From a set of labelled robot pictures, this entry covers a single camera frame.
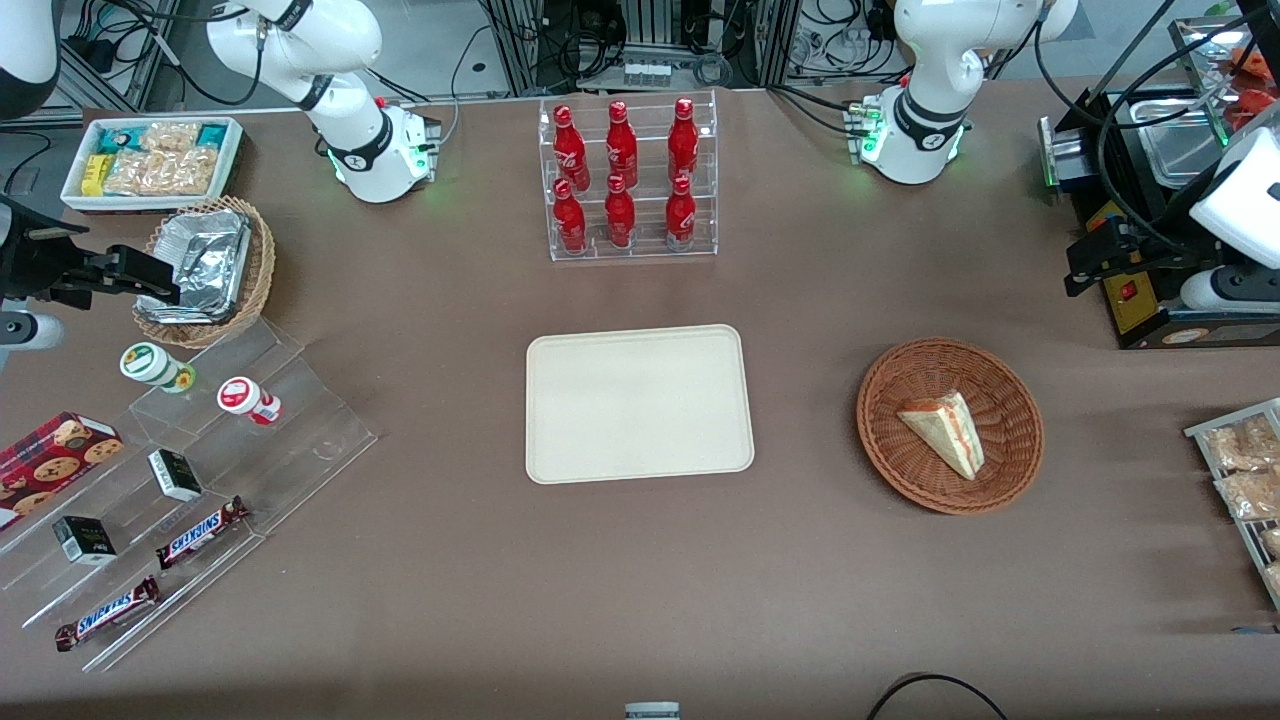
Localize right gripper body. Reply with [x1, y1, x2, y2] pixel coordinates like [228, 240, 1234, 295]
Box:
[0, 195, 91, 301]

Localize triangular sandwich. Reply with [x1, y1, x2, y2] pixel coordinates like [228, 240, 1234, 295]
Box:
[896, 390, 987, 482]

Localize deep tan wicker basket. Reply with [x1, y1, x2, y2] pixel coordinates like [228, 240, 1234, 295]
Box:
[132, 195, 277, 350]

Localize tray of wrapped pastries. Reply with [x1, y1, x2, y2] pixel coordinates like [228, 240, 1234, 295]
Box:
[1184, 398, 1280, 612]

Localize round shallow brown wicker basket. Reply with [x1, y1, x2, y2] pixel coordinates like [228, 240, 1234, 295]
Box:
[856, 337, 1046, 516]

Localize cream rectangular tray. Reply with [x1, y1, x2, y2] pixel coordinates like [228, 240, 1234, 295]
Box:
[525, 324, 756, 486]

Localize silver foil containers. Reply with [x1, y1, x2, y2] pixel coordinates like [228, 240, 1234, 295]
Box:
[136, 208, 253, 326]

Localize black machine with yellow panel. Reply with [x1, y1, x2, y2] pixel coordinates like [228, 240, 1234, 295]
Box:
[1040, 85, 1280, 351]

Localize green lid white cup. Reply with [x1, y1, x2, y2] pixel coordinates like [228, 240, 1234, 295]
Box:
[119, 342, 198, 395]

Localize silver box with green light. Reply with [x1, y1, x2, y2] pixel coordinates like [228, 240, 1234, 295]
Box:
[1037, 115, 1103, 194]

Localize stainless steel pan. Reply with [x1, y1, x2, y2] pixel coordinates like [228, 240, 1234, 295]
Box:
[1126, 95, 1231, 191]

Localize large clear snack bag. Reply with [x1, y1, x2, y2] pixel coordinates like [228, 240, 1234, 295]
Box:
[102, 147, 220, 197]

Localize orange fried food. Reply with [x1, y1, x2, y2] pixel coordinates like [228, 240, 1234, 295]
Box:
[1228, 45, 1280, 133]

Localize white rectangular snack bin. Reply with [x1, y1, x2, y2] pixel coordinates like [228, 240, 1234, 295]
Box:
[60, 116, 245, 214]

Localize small clear snack bag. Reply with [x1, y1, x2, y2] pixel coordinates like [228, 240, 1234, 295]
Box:
[140, 122, 202, 154]

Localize red lid white cup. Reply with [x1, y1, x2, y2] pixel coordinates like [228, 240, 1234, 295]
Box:
[216, 376, 283, 427]

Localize glass food display case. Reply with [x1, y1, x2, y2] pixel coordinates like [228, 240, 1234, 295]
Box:
[1168, 15, 1280, 149]

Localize red tartan cookie box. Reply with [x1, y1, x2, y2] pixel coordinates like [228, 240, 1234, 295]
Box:
[0, 411, 126, 532]

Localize small black box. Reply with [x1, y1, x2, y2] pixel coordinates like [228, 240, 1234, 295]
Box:
[51, 516, 119, 567]
[147, 449, 205, 503]

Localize clear acrylic stepped shelf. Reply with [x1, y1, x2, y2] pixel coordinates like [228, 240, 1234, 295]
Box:
[0, 318, 379, 674]

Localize Snickers chocolate bar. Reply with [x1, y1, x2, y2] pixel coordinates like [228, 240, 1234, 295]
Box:
[54, 576, 163, 653]
[155, 496, 252, 572]

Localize red cola bottle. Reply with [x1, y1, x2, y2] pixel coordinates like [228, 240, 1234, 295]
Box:
[664, 175, 698, 252]
[603, 173, 637, 250]
[667, 97, 701, 187]
[552, 104, 592, 192]
[551, 178, 589, 255]
[605, 100, 640, 190]

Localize clear acrylic bottle rack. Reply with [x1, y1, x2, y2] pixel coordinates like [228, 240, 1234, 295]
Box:
[538, 88, 719, 263]

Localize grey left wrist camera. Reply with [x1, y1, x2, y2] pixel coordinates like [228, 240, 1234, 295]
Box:
[1180, 264, 1280, 314]

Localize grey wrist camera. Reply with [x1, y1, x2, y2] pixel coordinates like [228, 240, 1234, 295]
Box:
[0, 308, 67, 373]
[1180, 264, 1280, 314]

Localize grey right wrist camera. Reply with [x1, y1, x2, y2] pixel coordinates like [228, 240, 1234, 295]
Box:
[0, 308, 67, 373]

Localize black cable loop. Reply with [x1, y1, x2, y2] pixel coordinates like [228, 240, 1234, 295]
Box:
[865, 673, 1011, 720]

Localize aluminium equipment frame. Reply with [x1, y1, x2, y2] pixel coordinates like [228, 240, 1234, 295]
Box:
[478, 0, 803, 97]

